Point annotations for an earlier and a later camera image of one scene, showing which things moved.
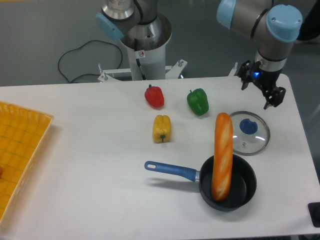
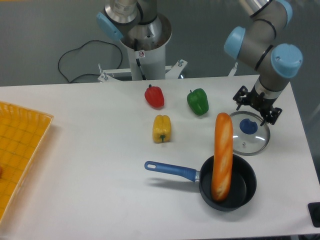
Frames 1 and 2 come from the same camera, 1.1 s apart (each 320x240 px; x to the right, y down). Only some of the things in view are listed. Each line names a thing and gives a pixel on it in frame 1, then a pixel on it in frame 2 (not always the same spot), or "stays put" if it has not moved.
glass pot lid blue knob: (248, 126) stays put
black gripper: (265, 79) to (258, 101)
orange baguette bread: (222, 167) stays put
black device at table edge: (314, 210) stays put
